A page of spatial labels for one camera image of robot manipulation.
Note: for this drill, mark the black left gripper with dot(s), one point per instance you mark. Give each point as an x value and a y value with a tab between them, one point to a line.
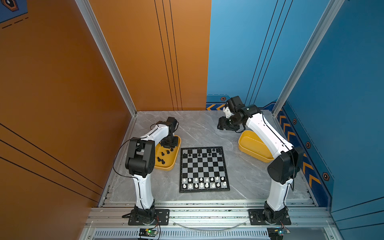
174	144

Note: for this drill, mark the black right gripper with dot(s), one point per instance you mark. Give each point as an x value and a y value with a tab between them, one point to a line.
221	123

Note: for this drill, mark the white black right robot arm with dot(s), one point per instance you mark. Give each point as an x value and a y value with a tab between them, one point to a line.
287	158

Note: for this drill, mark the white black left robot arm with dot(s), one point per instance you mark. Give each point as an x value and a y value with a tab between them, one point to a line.
140	162

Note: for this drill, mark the black white chess board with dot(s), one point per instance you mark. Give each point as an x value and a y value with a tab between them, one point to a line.
205	170

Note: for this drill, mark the left green circuit board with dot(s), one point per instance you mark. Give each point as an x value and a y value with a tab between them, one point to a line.
148	234

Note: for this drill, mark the green circuit board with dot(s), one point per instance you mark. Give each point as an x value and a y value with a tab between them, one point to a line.
278	234
148	234

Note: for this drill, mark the right green circuit board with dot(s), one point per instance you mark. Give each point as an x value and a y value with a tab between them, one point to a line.
278	234

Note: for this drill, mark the yellow left plastic tray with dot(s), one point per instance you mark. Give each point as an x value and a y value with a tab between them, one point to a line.
169	159

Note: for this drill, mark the yellow plastic tray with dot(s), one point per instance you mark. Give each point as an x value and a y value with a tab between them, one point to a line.
169	159
252	145

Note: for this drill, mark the yellow right plastic tray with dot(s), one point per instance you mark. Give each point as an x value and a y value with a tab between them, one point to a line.
252	145

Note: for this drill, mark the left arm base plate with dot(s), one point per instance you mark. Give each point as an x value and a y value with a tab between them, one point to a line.
139	217

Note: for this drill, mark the aluminium front rail frame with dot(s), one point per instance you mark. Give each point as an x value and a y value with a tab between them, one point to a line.
222	219

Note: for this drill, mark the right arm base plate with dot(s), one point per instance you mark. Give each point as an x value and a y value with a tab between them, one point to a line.
259	217

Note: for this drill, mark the aluminium corner post left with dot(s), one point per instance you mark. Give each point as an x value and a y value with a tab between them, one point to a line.
101	42

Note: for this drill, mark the aluminium corner post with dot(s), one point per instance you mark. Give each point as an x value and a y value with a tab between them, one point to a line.
317	36
101	42

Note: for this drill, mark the aluminium corner post right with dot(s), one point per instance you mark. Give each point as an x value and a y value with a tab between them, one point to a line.
317	36

